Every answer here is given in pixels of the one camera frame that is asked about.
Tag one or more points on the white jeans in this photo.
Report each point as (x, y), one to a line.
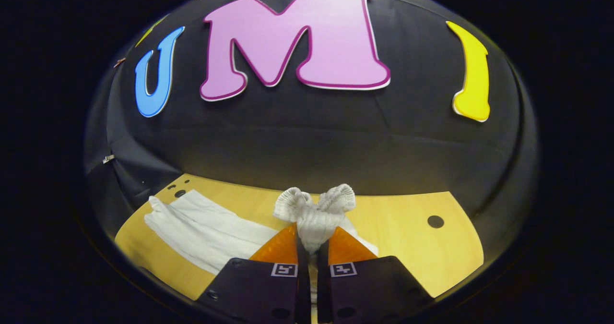
(206, 228)

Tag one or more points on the red backdrop clip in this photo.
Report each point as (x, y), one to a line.
(119, 63)

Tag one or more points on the black backdrop cloth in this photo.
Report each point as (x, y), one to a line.
(336, 137)

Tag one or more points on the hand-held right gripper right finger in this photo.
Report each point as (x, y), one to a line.
(374, 290)

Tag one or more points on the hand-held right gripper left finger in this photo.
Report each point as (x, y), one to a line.
(259, 290)

